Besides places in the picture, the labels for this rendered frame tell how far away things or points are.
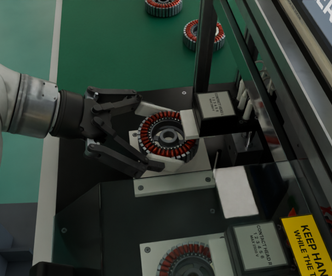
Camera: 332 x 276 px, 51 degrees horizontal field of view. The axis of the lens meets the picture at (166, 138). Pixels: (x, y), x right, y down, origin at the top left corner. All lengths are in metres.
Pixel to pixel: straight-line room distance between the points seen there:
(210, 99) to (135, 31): 0.48
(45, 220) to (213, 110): 0.36
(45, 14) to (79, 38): 1.57
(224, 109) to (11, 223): 1.17
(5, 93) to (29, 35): 1.92
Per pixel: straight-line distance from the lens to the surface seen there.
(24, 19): 2.58
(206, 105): 0.59
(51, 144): 0.78
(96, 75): 0.90
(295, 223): 0.33
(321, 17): 0.39
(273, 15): 0.44
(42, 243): 0.68
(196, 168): 0.67
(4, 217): 1.61
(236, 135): 0.68
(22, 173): 1.71
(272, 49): 0.42
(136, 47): 0.97
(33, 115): 0.52
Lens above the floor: 1.35
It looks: 53 degrees down
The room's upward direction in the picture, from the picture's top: straight up
